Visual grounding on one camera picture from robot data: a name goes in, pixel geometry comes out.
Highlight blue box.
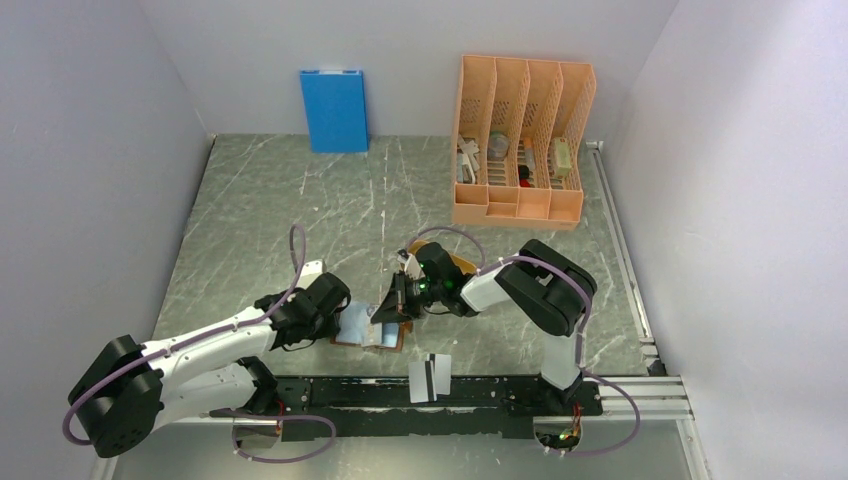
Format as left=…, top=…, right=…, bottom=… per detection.
left=299, top=70, right=369, bottom=154

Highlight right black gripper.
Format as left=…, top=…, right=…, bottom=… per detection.
left=371, top=269, right=445, bottom=325

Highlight green eraser in organizer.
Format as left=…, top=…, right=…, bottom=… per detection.
left=552, top=137, right=574, bottom=178

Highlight black base frame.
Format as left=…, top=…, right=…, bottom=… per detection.
left=246, top=374, right=603, bottom=442

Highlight orange oval tray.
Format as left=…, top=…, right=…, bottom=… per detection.
left=406, top=240, right=477, bottom=274

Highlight grey round item in organizer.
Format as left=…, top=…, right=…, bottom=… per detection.
left=487, top=131, right=510, bottom=161

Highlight dropped grey stripe card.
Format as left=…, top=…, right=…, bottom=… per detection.
left=408, top=360, right=438, bottom=404

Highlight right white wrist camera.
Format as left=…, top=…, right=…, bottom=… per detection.
left=396, top=249, right=411, bottom=272

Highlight brown leather card holder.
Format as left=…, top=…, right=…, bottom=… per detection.
left=331, top=301, right=410, bottom=352

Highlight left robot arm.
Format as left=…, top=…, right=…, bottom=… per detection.
left=63, top=273, right=351, bottom=458

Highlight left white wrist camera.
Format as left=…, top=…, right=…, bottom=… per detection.
left=296, top=260, right=326, bottom=289

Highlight orange desk file organizer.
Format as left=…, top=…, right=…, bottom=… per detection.
left=452, top=55, right=597, bottom=230

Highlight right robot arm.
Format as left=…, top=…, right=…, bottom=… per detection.
left=370, top=239, right=597, bottom=414

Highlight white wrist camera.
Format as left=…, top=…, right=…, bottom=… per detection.
left=396, top=249, right=411, bottom=272
left=296, top=260, right=326, bottom=289

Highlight red orange item in organizer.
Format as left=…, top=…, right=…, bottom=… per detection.
left=517, top=137, right=536, bottom=188

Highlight white parts in organizer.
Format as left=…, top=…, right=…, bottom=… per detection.
left=456, top=136, right=483, bottom=184

